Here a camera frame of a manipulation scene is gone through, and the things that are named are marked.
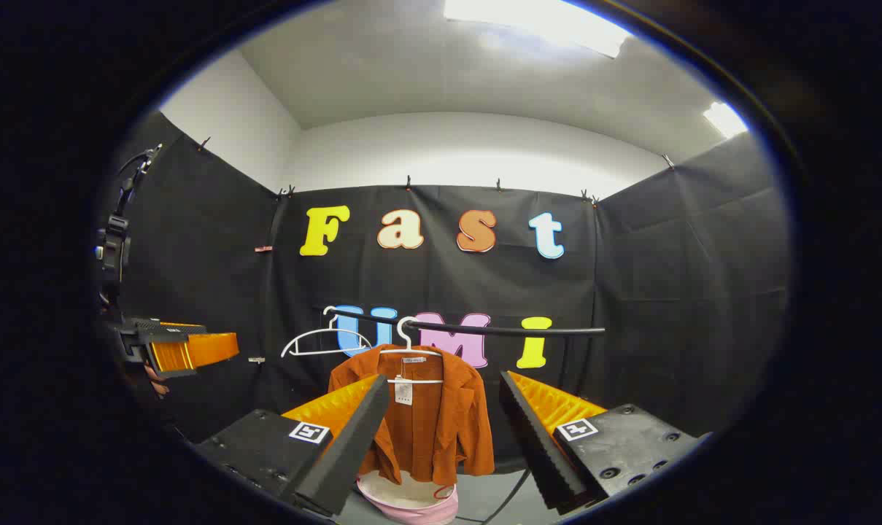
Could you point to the black backdrop cloth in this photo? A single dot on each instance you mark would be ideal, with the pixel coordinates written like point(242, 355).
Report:
point(630, 292)

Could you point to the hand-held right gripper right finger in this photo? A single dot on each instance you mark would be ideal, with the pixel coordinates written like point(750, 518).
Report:
point(535, 445)

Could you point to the white paper hang tag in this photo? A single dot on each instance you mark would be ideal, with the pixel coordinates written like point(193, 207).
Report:
point(403, 392)

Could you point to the black clothes rack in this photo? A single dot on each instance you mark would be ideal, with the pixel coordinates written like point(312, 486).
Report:
point(528, 330)

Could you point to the white clothes hanger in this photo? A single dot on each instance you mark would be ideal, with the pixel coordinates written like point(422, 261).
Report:
point(409, 341)
point(327, 352)

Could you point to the small ceiling light panel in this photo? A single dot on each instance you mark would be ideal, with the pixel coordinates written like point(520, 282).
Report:
point(725, 119)

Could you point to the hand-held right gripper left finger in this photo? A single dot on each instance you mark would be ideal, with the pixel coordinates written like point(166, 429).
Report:
point(353, 445)

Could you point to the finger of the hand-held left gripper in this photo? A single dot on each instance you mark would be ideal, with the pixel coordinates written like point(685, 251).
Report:
point(192, 350)

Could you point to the row of backdrop clips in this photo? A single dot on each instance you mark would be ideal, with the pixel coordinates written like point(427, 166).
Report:
point(408, 182)

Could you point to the large ceiling light panel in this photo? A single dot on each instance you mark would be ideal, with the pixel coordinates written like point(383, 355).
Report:
point(543, 22)

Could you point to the pink laundry hamper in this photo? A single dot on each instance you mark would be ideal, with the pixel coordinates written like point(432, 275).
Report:
point(404, 503)

